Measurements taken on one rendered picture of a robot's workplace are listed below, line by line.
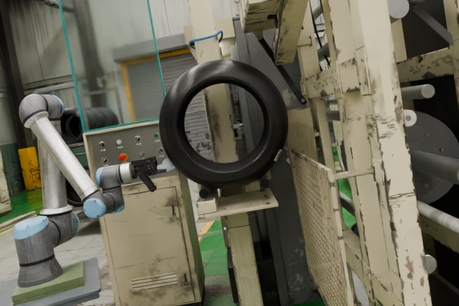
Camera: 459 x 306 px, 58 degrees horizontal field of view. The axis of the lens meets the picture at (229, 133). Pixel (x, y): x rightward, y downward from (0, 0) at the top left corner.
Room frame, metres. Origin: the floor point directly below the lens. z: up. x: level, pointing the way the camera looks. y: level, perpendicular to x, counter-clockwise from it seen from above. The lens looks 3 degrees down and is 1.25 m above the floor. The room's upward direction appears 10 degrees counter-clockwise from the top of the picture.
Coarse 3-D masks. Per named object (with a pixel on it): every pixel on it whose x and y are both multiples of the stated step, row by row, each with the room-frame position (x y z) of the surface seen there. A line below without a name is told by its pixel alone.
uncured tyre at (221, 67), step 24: (192, 72) 1.87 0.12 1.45; (216, 72) 1.85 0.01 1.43; (240, 72) 1.85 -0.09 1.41; (168, 96) 1.88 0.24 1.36; (192, 96) 2.14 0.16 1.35; (264, 96) 1.85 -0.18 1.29; (168, 120) 1.86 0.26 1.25; (264, 120) 2.14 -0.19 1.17; (168, 144) 1.86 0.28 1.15; (264, 144) 2.13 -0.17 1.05; (192, 168) 1.85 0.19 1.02; (216, 168) 2.14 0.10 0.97; (240, 168) 1.85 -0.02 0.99; (264, 168) 1.87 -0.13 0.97
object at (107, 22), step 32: (64, 0) 2.62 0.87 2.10; (96, 0) 2.62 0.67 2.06; (128, 0) 2.62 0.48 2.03; (64, 32) 2.61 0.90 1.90; (96, 32) 2.62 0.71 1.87; (128, 32) 2.62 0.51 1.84; (96, 64) 2.62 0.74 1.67; (128, 64) 2.62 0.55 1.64; (160, 64) 2.62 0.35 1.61; (96, 96) 2.62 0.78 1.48; (128, 96) 2.62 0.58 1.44; (160, 96) 2.62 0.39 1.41; (96, 128) 2.61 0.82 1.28
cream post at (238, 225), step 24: (192, 0) 2.23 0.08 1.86; (192, 24) 2.23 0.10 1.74; (216, 48) 2.23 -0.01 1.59; (216, 96) 2.23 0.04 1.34; (216, 120) 2.23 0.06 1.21; (216, 144) 2.23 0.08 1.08; (240, 192) 2.23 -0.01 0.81; (240, 216) 2.23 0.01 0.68; (240, 240) 2.23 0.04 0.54; (240, 264) 2.23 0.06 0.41; (240, 288) 2.23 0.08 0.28
